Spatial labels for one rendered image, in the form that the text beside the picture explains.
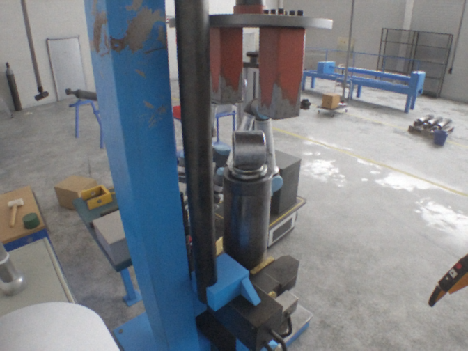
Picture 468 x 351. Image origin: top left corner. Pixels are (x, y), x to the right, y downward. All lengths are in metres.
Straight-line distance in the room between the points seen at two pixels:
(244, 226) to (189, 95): 0.70
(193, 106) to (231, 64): 0.52
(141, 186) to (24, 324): 0.51
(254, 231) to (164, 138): 0.64
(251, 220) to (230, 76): 0.62
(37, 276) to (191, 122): 0.52
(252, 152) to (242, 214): 0.27
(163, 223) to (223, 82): 0.62
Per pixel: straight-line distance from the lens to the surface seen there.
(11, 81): 11.26
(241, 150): 1.14
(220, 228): 1.69
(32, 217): 2.17
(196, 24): 0.75
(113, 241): 1.40
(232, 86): 1.27
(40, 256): 0.80
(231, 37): 1.25
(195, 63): 0.75
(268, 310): 1.20
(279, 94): 0.92
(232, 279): 1.16
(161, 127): 0.85
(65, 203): 4.20
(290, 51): 0.93
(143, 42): 0.80
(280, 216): 2.98
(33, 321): 0.53
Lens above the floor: 2.04
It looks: 27 degrees down
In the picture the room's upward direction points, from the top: straight up
